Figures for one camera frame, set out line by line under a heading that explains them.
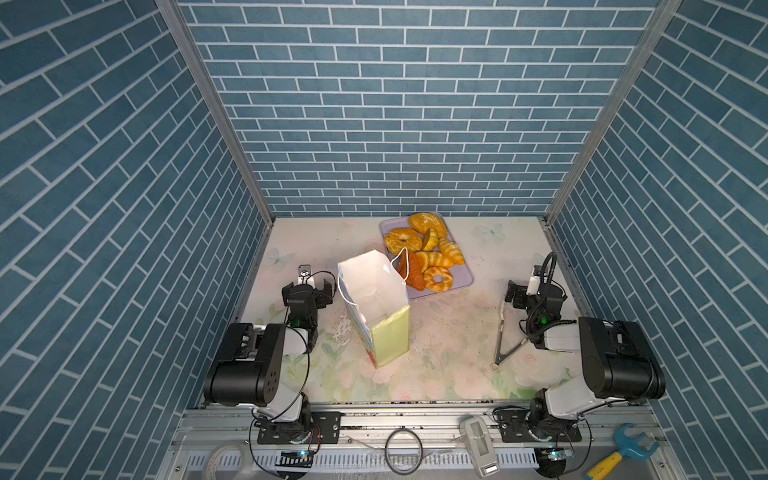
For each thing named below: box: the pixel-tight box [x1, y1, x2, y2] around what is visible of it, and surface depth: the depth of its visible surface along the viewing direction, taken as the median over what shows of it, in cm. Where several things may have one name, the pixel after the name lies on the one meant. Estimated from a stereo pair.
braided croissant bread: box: [438, 239, 465, 265], surface depth 107 cm
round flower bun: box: [384, 228, 423, 255], surface depth 111 cm
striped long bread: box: [416, 251, 455, 271], surface depth 107 cm
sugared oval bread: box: [408, 212, 448, 240], surface depth 116 cm
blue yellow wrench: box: [586, 423, 660, 480], surface depth 71 cm
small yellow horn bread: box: [422, 228, 439, 251], surface depth 110 cm
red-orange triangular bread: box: [397, 249, 426, 292], surface depth 101 cm
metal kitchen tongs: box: [490, 301, 529, 371], surface depth 88 cm
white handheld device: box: [459, 416, 500, 478], surface depth 70 cm
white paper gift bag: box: [337, 247, 410, 369], surface depth 79 cm
